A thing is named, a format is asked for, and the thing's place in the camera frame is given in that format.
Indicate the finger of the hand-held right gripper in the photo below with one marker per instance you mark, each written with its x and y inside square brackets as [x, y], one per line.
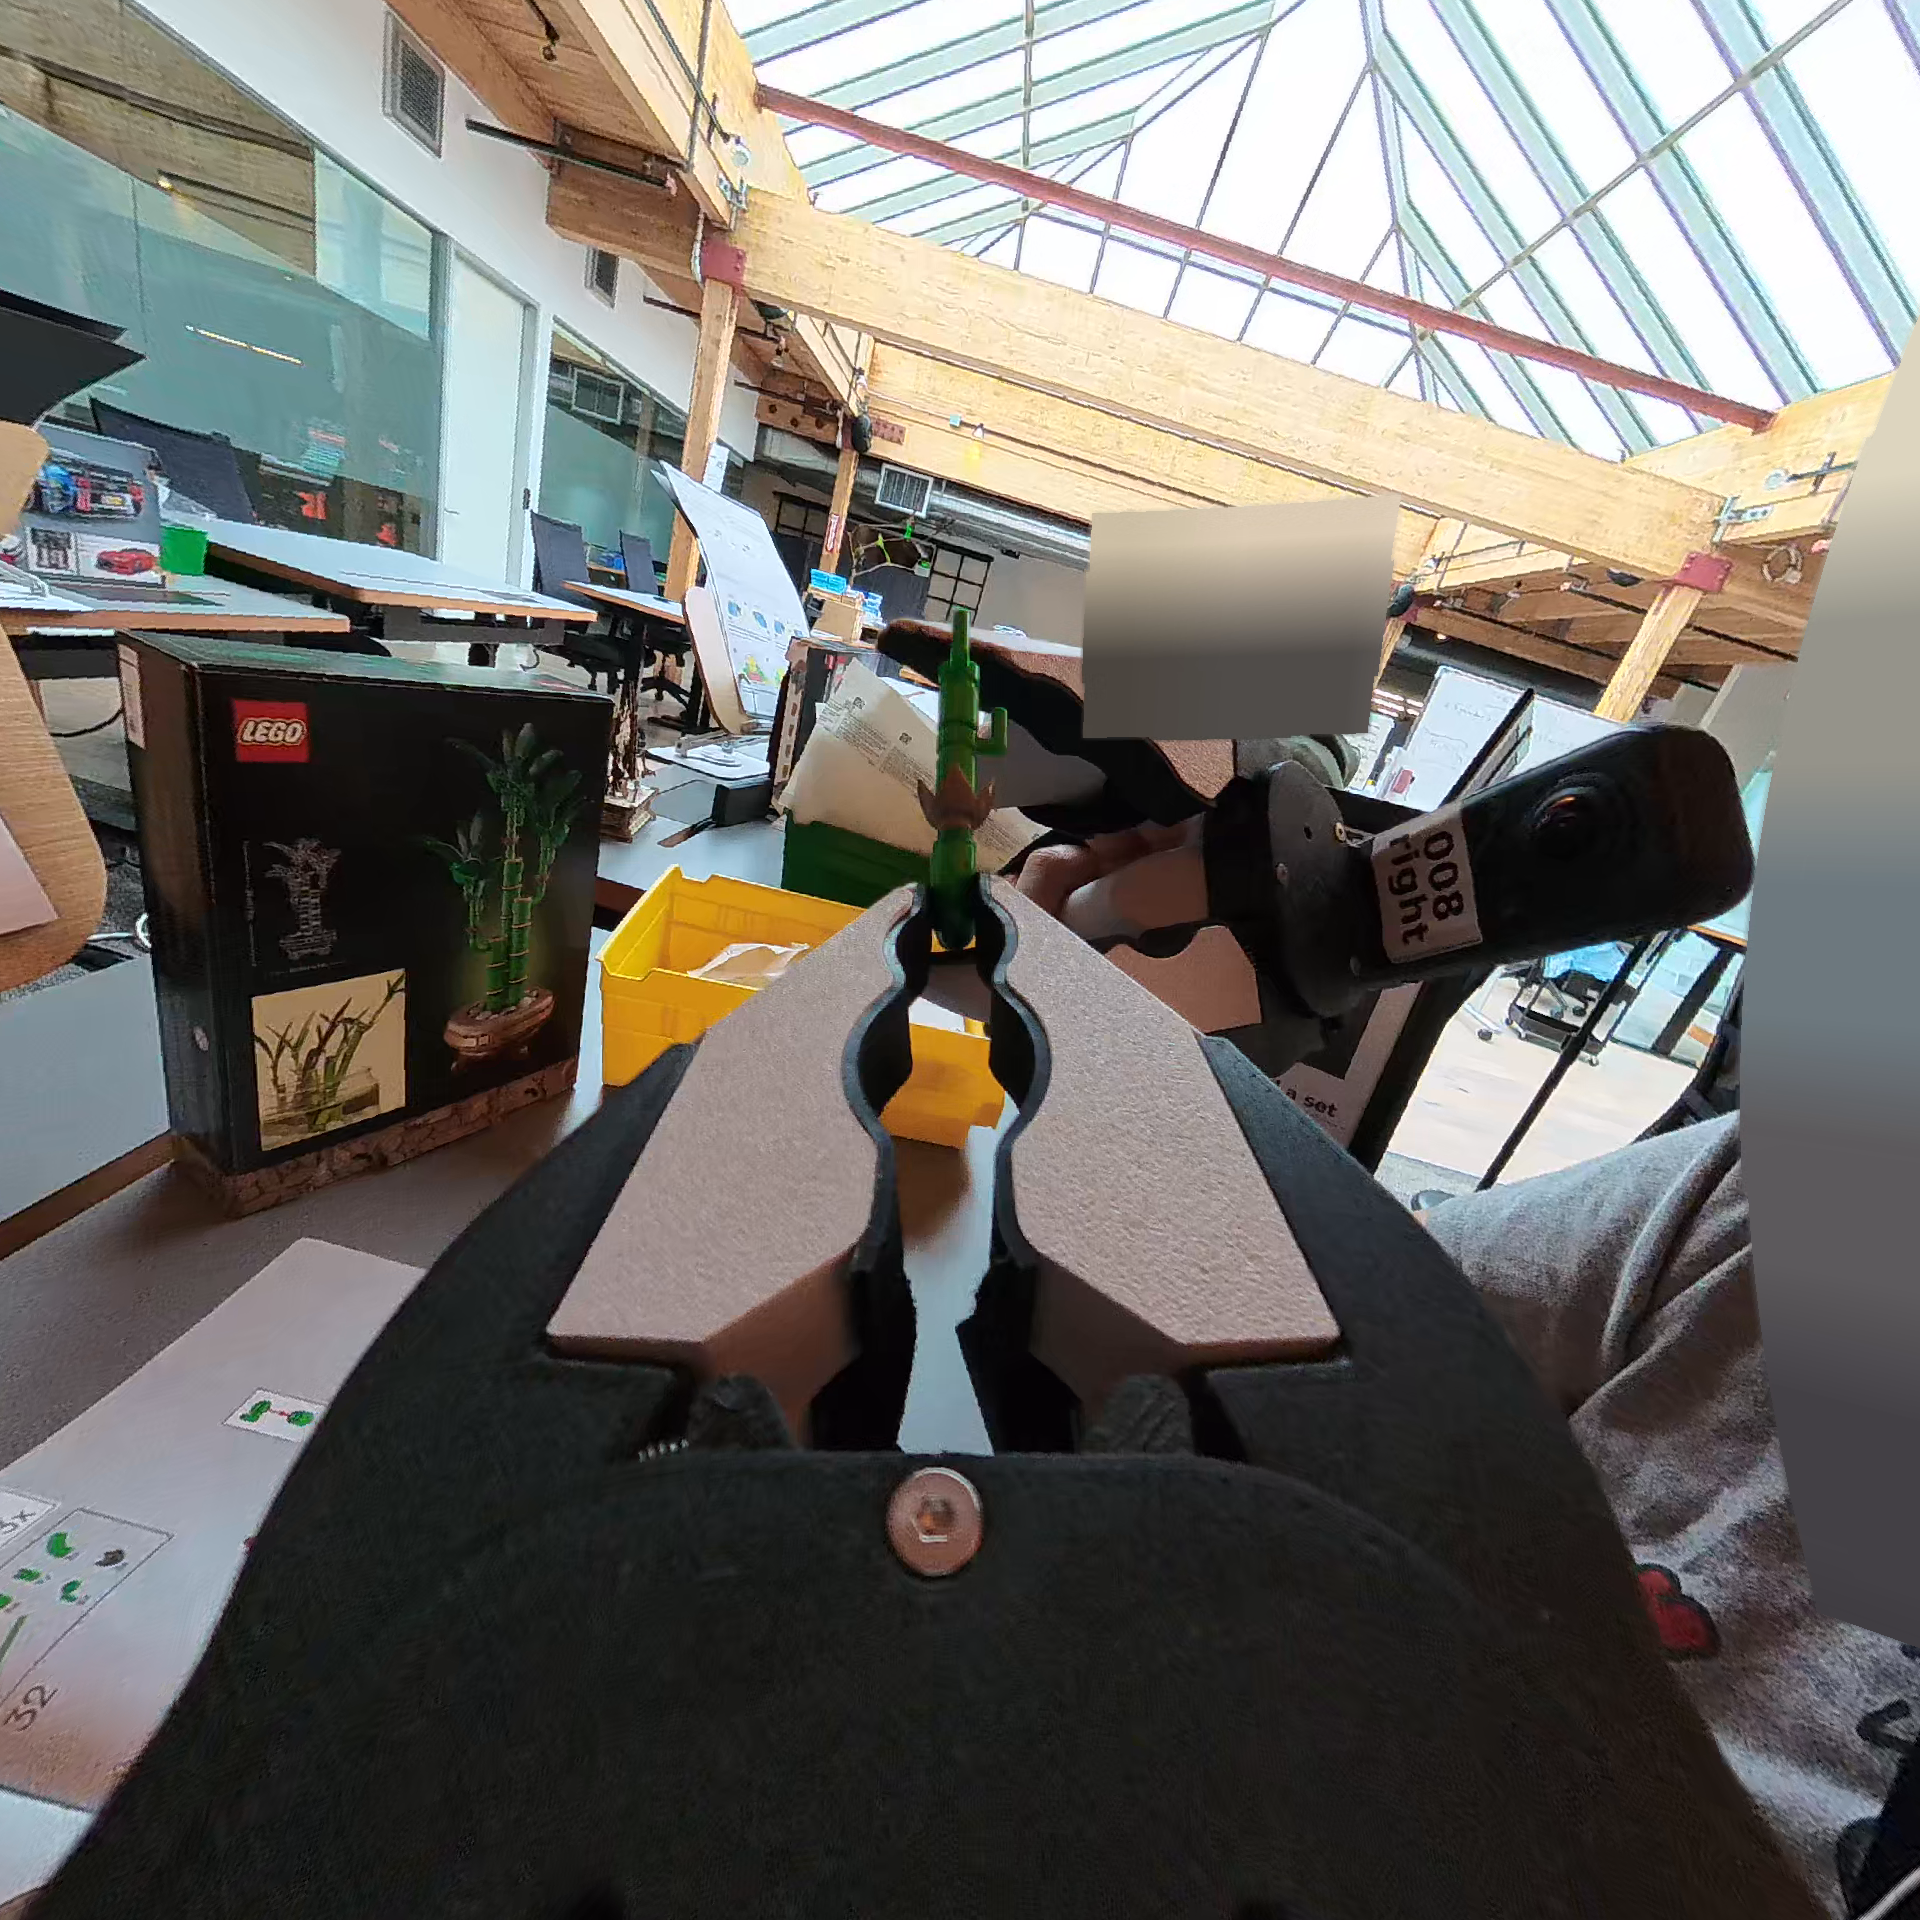
[1050, 674]
[1207, 991]

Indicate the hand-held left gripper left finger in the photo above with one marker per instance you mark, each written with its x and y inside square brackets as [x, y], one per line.
[751, 1172]

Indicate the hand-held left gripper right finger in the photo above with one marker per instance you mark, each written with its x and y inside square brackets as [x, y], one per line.
[1154, 1186]

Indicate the green lego bamboo stalk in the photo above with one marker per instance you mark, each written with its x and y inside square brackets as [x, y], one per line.
[955, 721]

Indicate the black lego set box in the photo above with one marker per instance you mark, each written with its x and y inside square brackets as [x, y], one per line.
[360, 902]

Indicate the lego instruction booklet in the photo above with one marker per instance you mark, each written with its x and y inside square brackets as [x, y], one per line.
[150, 1501]

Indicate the lego car box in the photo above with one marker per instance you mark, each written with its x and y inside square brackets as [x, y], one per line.
[90, 517]

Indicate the printed paper sheets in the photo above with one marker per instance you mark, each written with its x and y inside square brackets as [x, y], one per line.
[870, 765]

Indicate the yellow plastic bin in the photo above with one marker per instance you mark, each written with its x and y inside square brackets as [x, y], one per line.
[674, 975]

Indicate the clear plastic bag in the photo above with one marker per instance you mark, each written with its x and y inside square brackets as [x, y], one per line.
[751, 961]

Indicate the whiteboard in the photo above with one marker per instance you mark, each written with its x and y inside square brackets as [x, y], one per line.
[1440, 734]

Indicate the green plastic bin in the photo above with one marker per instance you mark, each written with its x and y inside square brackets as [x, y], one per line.
[840, 869]

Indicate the wooden clipboard with instruction sheet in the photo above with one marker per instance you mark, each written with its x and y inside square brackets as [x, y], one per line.
[743, 586]

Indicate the white plastic stand base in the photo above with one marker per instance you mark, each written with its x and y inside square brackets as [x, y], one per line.
[705, 758]

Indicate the wooden mechanical model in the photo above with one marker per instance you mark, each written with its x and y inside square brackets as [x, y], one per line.
[626, 780]

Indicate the grey top office desk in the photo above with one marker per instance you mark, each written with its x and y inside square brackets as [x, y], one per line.
[164, 614]
[639, 605]
[388, 580]

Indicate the black office chair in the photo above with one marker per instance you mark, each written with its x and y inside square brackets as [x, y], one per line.
[640, 563]
[569, 570]

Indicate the wooden chair back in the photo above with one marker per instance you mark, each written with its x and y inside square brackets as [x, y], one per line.
[38, 810]

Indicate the green cup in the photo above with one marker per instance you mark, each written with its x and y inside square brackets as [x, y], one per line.
[184, 551]

